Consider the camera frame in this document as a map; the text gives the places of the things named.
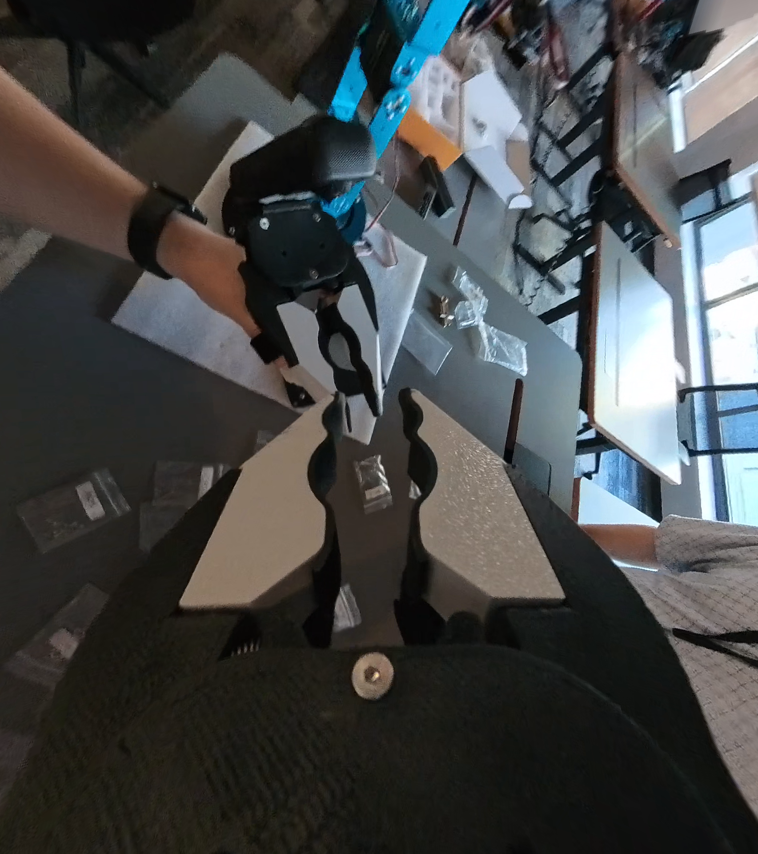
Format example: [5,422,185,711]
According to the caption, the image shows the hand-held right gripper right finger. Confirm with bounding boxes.
[398,389,568,619]

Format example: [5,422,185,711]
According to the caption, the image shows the dark grey desk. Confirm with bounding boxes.
[0,54,588,854]

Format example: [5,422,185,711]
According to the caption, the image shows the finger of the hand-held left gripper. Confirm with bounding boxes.
[338,286,384,415]
[278,298,354,404]

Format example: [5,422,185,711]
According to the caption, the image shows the black lanyard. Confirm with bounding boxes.
[670,626,758,691]

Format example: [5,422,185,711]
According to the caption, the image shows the black office chair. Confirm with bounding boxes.
[678,379,758,457]

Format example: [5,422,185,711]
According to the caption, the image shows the person's left hand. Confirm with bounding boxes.
[190,214,286,337]

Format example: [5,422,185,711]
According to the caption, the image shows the person's left forearm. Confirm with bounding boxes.
[0,27,206,284]

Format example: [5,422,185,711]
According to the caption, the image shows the black wristwatch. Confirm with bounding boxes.
[127,179,209,280]

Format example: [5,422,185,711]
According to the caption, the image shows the labelled screw packet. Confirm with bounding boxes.
[351,453,397,516]

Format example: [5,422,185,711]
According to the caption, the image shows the scattered small clear zip bags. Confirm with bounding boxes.
[0,265,529,815]

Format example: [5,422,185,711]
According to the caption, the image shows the blue toy robot arm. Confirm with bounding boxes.
[329,0,472,222]

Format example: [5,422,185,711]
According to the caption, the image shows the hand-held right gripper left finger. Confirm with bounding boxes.
[178,394,349,619]

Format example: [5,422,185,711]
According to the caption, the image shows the light grey desk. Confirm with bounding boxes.
[585,219,688,484]

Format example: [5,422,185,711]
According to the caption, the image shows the wooden desk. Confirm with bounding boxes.
[611,38,684,210]

